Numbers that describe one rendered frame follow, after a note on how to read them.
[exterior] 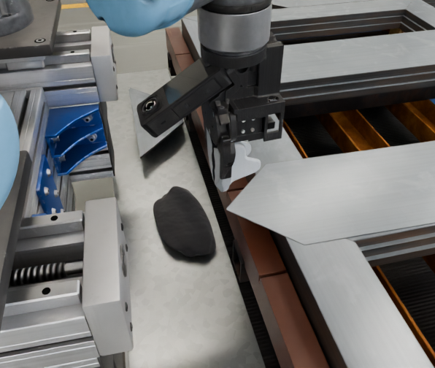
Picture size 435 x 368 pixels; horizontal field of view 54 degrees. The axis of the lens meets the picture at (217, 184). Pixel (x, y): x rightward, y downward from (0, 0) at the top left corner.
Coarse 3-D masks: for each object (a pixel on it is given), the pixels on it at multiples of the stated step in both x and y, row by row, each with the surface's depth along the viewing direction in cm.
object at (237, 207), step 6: (240, 192) 66; (240, 198) 65; (234, 204) 64; (240, 204) 64; (228, 210) 63; (234, 210) 63; (240, 210) 63; (246, 210) 63; (240, 216) 62; (246, 216) 62
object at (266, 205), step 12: (264, 168) 70; (252, 180) 68; (264, 180) 68; (252, 192) 66; (264, 192) 66; (276, 192) 66; (252, 204) 64; (264, 204) 64; (276, 204) 64; (252, 216) 62; (264, 216) 62; (276, 216) 62; (288, 216) 62; (276, 228) 61; (288, 228) 61; (300, 240) 59
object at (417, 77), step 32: (288, 32) 121; (320, 32) 122; (352, 32) 125; (288, 96) 94; (320, 96) 95; (352, 96) 97; (288, 256) 59; (384, 256) 61; (416, 256) 63; (320, 320) 51
